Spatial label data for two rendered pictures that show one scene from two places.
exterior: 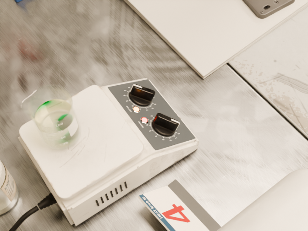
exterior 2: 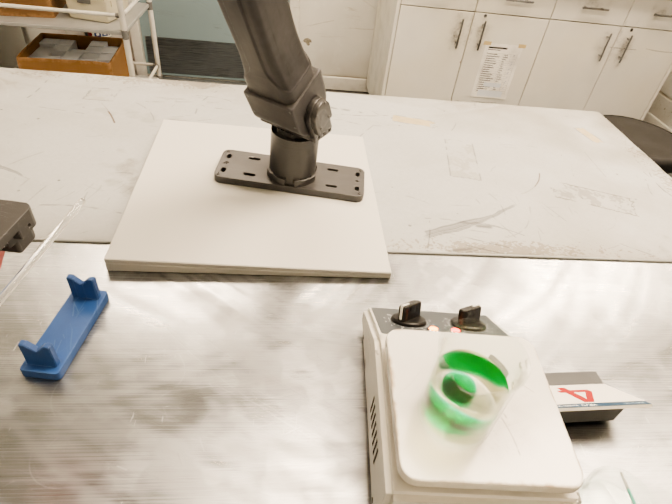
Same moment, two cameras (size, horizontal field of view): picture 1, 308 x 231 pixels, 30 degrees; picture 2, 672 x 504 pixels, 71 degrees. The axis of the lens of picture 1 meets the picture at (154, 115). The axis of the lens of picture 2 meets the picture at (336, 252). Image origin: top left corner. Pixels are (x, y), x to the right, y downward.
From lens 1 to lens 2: 0.59 m
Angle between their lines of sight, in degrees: 45
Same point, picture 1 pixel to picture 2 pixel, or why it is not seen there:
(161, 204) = (565, 398)
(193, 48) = (350, 258)
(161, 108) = (430, 316)
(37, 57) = (194, 412)
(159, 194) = not seen: hidden behind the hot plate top
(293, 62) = (420, 217)
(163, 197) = not seen: hidden behind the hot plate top
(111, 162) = (538, 384)
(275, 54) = (402, 221)
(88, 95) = (402, 348)
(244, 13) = (344, 206)
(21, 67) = (188, 446)
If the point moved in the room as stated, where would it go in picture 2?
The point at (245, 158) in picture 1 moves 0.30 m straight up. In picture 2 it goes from (511, 305) to (655, 21)
